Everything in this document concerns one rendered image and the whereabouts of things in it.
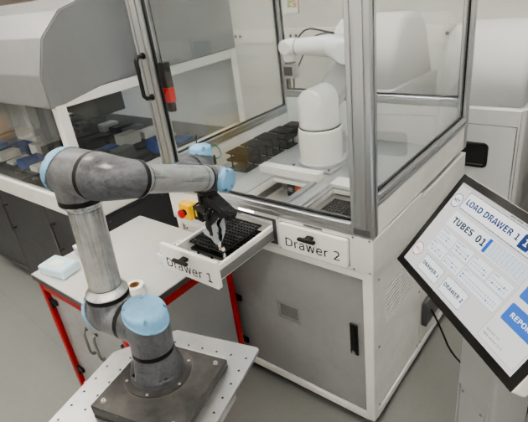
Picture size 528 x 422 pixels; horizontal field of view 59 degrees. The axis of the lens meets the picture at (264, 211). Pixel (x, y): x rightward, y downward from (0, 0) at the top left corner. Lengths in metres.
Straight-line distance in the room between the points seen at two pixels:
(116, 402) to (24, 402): 1.45
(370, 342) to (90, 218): 1.13
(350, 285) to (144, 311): 0.79
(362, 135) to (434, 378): 1.37
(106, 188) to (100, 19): 1.35
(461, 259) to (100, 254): 0.92
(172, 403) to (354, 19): 1.12
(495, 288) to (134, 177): 0.86
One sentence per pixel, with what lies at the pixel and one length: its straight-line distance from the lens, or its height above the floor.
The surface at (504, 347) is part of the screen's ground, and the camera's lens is 1.14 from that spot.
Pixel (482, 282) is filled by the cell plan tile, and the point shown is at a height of 1.06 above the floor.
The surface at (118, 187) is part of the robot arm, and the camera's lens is 1.10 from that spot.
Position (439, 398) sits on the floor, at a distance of 2.36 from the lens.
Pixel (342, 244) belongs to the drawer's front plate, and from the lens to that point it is 1.62.
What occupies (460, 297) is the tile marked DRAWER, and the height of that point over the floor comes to 1.01.
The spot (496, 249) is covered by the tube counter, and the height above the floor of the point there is 1.12.
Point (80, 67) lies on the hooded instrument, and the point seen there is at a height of 1.50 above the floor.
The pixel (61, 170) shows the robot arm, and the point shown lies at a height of 1.42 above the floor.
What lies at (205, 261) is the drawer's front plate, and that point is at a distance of 1.60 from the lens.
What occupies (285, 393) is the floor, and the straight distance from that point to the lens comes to 2.36.
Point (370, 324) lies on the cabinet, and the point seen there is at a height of 0.58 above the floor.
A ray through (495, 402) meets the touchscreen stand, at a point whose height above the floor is 0.69.
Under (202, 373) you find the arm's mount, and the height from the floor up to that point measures 0.79.
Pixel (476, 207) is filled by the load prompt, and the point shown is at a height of 1.16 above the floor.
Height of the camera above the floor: 1.76
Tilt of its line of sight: 27 degrees down
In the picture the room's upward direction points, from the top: 8 degrees counter-clockwise
